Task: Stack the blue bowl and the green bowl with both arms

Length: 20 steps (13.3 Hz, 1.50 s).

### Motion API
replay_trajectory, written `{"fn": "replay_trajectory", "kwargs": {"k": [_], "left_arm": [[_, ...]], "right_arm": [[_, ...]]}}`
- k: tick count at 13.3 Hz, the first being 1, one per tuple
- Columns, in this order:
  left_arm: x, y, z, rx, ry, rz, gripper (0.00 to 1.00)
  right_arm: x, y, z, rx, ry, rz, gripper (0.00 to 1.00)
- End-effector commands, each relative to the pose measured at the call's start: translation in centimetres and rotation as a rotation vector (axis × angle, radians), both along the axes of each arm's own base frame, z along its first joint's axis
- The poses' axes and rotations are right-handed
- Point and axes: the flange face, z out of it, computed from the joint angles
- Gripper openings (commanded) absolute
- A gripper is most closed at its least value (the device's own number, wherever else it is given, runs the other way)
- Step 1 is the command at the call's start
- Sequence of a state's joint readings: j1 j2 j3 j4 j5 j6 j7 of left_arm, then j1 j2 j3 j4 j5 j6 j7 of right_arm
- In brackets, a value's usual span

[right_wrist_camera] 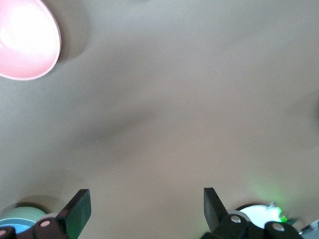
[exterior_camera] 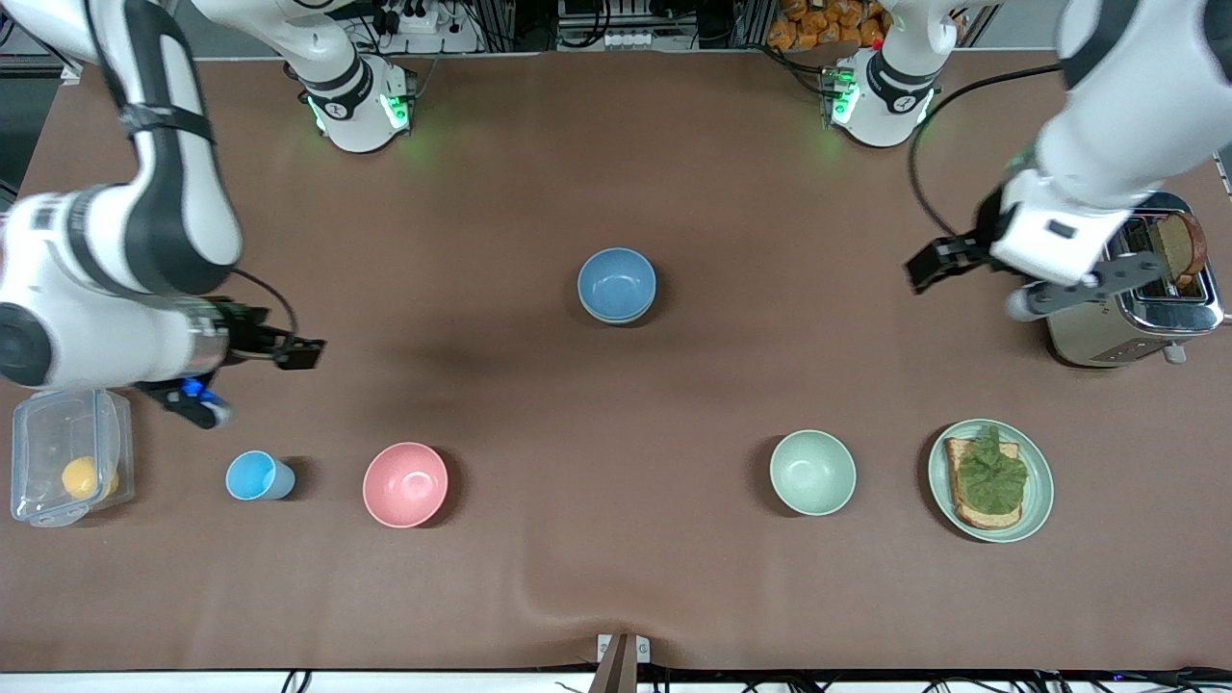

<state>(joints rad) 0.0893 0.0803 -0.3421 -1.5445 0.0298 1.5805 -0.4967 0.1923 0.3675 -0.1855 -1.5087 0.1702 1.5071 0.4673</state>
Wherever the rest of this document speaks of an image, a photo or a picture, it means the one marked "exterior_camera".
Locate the toasted bread slice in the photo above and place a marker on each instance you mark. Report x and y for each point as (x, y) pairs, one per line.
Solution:
(982, 520)

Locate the pink bowl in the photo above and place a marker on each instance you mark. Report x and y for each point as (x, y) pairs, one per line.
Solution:
(404, 484)

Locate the brown bread slice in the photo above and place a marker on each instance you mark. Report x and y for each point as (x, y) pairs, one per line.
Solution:
(1179, 245)

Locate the clear plastic lidded container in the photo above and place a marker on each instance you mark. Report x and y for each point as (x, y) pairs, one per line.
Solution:
(43, 443)

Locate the cream and chrome toaster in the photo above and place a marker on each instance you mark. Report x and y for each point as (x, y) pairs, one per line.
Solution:
(1116, 337)

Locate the blue cup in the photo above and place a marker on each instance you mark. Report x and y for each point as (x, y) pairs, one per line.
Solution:
(252, 475)

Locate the bag of orange buns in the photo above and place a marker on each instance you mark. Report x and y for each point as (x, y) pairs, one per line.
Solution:
(818, 24)

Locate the blue bowl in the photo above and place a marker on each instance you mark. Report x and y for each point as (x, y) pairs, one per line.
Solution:
(616, 281)

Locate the white power strip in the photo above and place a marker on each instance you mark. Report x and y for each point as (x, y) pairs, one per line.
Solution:
(414, 17)

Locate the light green plate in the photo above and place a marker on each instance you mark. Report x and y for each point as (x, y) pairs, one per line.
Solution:
(1038, 500)

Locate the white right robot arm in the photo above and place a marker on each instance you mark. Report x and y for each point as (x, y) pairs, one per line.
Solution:
(96, 279)

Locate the yellow fruit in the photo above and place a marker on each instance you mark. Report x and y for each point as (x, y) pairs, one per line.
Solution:
(81, 477)

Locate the brown table cloth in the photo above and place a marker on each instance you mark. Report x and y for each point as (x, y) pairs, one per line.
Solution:
(616, 433)

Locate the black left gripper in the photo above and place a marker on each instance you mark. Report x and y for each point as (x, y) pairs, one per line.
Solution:
(986, 234)

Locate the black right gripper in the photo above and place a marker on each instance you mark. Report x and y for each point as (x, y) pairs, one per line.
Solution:
(244, 332)

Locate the metal table bracket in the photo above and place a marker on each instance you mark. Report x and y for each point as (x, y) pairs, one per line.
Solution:
(623, 654)

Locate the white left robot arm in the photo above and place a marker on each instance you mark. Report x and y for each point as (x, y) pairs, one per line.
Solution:
(1107, 144)

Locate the green lettuce leaf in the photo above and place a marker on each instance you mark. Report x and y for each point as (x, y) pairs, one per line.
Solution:
(993, 476)

